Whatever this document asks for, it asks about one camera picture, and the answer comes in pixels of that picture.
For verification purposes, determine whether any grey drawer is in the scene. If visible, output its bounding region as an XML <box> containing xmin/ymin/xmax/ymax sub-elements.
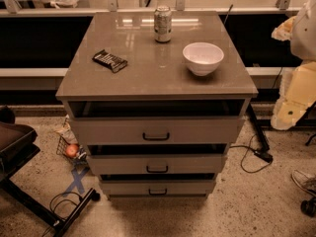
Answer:
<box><xmin>70</xmin><ymin>99</ymin><xmax>245</xmax><ymax>145</ymax></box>
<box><xmin>100</xmin><ymin>173</ymin><xmax>216</xmax><ymax>198</ymax></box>
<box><xmin>87</xmin><ymin>144</ymin><xmax>226</xmax><ymax>175</ymax></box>

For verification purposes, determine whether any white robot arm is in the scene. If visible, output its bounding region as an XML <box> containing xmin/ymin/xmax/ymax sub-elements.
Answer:
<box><xmin>271</xmin><ymin>0</ymin><xmax>316</xmax><ymax>130</ymax></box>

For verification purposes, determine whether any grey drawer cabinet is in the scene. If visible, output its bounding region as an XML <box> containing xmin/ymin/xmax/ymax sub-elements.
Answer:
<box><xmin>54</xmin><ymin>11</ymin><xmax>259</xmax><ymax>200</ymax></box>

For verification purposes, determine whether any dark snack bar wrapper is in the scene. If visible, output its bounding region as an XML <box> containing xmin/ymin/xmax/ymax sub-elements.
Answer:
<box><xmin>92</xmin><ymin>49</ymin><xmax>127</xmax><ymax>73</ymax></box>

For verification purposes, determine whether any white bowl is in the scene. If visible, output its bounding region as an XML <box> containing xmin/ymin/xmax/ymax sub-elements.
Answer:
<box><xmin>183</xmin><ymin>42</ymin><xmax>224</xmax><ymax>76</ymax></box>

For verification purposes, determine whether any red apple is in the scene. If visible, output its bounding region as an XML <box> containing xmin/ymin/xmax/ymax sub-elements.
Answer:
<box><xmin>65</xmin><ymin>144</ymin><xmax>79</xmax><ymax>158</ymax></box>

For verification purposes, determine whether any silver soda can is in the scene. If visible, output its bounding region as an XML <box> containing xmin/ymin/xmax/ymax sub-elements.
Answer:
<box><xmin>154</xmin><ymin>5</ymin><xmax>172</xmax><ymax>42</ymax></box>

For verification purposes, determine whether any blue tape cross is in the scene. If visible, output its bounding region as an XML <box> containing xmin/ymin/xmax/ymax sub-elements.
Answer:
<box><xmin>65</xmin><ymin>167</ymin><xmax>90</xmax><ymax>195</ymax></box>

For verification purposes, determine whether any black table leg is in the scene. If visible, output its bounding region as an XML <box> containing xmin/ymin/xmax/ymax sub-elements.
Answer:
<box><xmin>247</xmin><ymin>105</ymin><xmax>270</xmax><ymax>152</ymax></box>

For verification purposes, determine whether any black chair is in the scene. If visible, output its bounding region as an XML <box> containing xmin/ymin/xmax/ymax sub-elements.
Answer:
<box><xmin>0</xmin><ymin>106</ymin><xmax>40</xmax><ymax>181</ymax></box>

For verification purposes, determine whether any grey sneaker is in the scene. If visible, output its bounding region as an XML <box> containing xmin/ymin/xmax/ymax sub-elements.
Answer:
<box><xmin>291</xmin><ymin>170</ymin><xmax>316</xmax><ymax>197</ymax></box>

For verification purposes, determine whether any wire basket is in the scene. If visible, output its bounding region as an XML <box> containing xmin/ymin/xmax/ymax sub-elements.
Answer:
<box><xmin>56</xmin><ymin>137</ymin><xmax>87</xmax><ymax>166</ymax></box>

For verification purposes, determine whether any black floor cable right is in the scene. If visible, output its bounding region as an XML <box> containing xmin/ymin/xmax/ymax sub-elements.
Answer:
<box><xmin>229</xmin><ymin>133</ymin><xmax>275</xmax><ymax>175</ymax></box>

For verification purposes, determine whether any black floor cable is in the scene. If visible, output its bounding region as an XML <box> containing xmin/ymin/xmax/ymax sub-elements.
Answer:
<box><xmin>229</xmin><ymin>133</ymin><xmax>275</xmax><ymax>175</ymax></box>
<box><xmin>40</xmin><ymin>191</ymin><xmax>84</xmax><ymax>237</ymax></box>

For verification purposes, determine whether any black floor cable left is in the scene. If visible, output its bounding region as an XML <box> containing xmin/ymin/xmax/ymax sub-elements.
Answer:
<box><xmin>40</xmin><ymin>191</ymin><xmax>84</xmax><ymax>237</ymax></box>

